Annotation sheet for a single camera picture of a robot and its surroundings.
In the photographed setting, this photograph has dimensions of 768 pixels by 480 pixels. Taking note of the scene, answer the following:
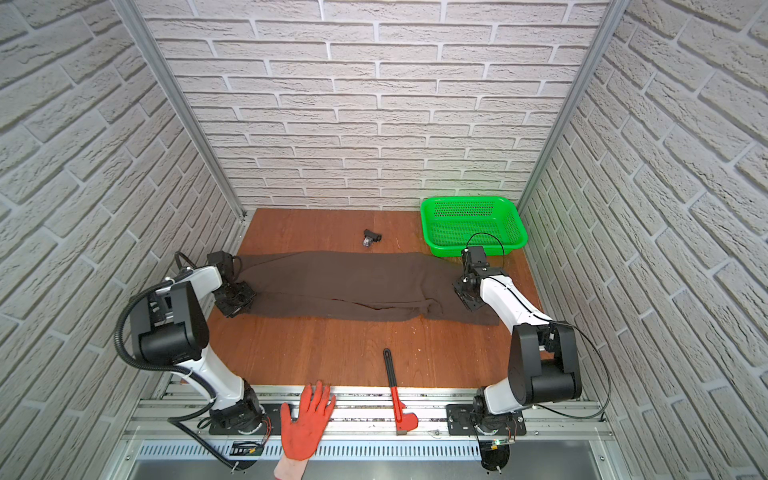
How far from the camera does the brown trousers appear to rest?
3.06 feet

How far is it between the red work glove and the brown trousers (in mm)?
237

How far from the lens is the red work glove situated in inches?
27.9
